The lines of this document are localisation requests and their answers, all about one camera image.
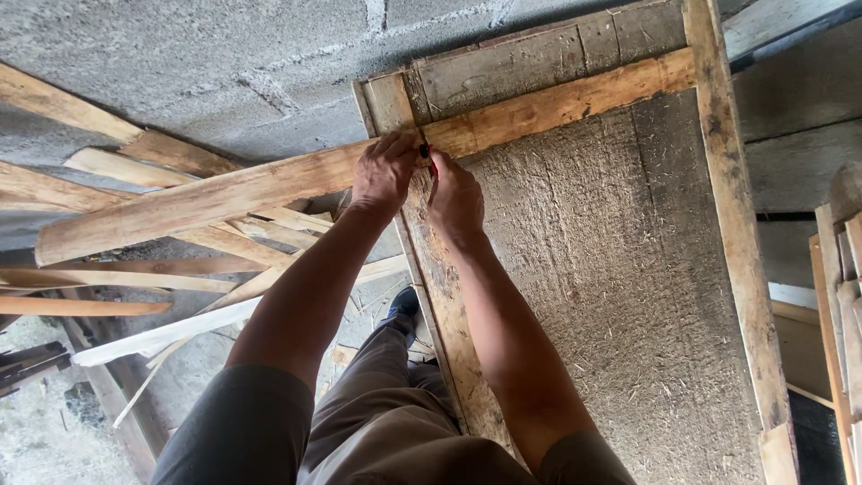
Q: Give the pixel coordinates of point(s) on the person's left hand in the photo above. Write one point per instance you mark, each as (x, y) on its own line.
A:
(382, 176)

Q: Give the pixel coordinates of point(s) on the person's right hand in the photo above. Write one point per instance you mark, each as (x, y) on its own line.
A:
(458, 202)

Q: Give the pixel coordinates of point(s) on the person's right fingers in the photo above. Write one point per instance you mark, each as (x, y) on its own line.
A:
(441, 165)

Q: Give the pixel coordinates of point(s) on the person's left fingers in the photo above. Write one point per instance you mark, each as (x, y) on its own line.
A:
(398, 143)

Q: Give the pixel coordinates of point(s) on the red and black marker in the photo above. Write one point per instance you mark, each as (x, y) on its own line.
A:
(425, 151)

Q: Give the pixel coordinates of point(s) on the long bare wooden plank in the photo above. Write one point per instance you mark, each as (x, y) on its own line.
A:
(202, 202)

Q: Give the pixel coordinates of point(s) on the dark blue shoe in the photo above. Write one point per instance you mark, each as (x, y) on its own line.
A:
(405, 301)

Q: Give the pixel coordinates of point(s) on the wooden framed formwork panel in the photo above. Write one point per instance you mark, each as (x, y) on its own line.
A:
(606, 269)

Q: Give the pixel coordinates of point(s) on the brown trousers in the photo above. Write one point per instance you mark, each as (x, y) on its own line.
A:
(384, 417)

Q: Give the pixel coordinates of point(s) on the white painted wooden strip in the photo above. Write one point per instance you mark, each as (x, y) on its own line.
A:
(161, 335)

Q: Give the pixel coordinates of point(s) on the pile of wooden slats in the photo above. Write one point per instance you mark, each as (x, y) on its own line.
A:
(101, 279)

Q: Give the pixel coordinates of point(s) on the dark grey shirt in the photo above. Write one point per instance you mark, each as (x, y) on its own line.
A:
(236, 431)

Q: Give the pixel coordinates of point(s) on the grey wooden beam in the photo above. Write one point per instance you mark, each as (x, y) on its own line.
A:
(781, 30)

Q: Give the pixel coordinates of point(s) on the stack of wooden frames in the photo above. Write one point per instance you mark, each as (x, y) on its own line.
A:
(842, 303)

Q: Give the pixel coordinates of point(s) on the dark wooden scraps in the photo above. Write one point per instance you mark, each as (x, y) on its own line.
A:
(30, 364)

